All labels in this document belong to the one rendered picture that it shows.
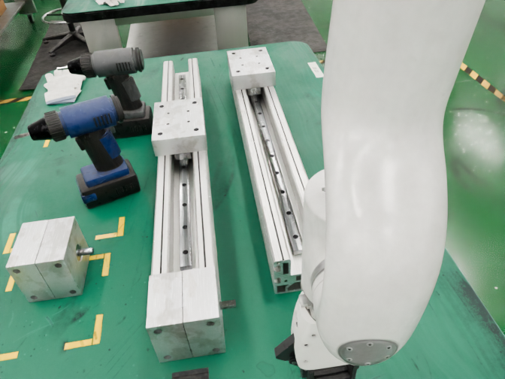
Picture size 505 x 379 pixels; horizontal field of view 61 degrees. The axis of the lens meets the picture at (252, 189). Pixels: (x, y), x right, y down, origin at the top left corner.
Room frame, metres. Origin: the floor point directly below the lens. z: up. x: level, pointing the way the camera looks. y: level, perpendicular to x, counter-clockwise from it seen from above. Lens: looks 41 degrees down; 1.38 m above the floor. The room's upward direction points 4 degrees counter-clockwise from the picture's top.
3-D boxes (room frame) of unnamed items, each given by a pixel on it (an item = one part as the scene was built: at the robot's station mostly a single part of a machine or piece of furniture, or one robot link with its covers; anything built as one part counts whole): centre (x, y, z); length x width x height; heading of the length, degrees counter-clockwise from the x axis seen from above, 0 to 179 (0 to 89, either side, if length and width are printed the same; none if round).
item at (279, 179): (0.83, -0.04, 0.82); 0.80 x 0.10 x 0.09; 5
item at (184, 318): (0.37, 0.10, 0.83); 0.12 x 0.09 x 0.10; 95
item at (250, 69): (1.08, -0.02, 0.87); 0.16 x 0.11 x 0.07; 5
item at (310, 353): (0.28, -0.09, 0.93); 0.10 x 0.07 x 0.11; 95
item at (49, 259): (0.50, 0.34, 0.83); 0.11 x 0.10 x 0.10; 95
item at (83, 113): (0.71, 0.34, 0.89); 0.20 x 0.08 x 0.22; 115
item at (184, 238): (0.81, 0.15, 0.82); 0.80 x 0.10 x 0.09; 5
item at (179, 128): (0.81, 0.15, 0.87); 0.16 x 0.11 x 0.07; 5
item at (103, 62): (0.97, 0.34, 0.89); 0.20 x 0.08 x 0.22; 96
